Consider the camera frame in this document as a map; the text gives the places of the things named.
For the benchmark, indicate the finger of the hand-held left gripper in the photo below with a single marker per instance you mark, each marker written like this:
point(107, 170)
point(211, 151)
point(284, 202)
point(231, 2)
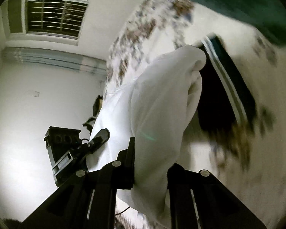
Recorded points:
point(100, 136)

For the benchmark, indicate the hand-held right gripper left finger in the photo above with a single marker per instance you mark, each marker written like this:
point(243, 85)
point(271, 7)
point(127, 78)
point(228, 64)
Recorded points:
point(126, 167)

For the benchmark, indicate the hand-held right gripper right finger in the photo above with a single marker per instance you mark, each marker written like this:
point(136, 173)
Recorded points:
point(178, 180)

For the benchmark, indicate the white t-shirt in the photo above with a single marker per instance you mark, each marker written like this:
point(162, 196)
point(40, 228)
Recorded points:
point(157, 100)

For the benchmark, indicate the grey green striped curtain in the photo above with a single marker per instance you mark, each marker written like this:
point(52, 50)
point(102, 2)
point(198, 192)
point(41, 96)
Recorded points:
point(57, 60)

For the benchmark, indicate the black grey striped folded garment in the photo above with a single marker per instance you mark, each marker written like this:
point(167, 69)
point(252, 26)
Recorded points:
point(216, 95)

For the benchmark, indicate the floral bed sheet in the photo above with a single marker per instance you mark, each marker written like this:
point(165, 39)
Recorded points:
point(143, 28)

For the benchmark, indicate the barred window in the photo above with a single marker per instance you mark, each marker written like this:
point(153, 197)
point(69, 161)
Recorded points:
point(52, 14)

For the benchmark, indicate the dark green plush blanket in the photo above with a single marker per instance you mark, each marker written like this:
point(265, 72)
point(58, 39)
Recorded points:
point(240, 2)

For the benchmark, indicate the white wall switch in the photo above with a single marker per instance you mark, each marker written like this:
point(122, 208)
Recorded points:
point(33, 93)

